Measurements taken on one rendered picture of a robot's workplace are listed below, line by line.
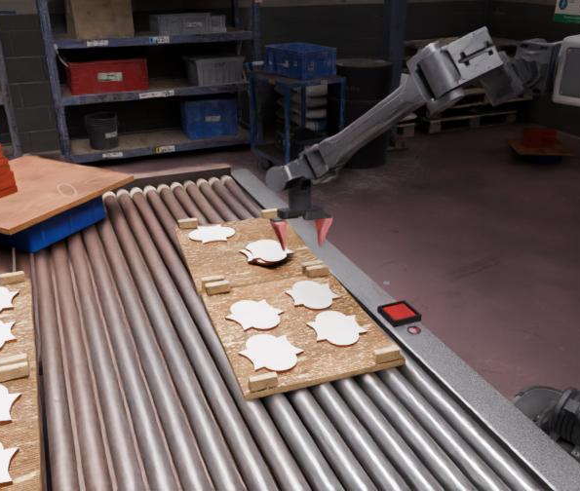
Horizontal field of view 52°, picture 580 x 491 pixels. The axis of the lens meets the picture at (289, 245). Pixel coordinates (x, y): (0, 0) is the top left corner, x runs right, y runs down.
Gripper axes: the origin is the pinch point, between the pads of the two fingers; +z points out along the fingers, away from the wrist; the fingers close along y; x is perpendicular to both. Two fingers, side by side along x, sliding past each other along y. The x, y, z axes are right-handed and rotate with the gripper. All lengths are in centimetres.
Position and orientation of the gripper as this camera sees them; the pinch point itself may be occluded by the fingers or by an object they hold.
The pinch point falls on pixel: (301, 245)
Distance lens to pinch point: 147.1
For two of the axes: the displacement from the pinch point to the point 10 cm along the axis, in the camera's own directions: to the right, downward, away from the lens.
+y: 9.3, -1.2, 3.4
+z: 0.5, 9.8, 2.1
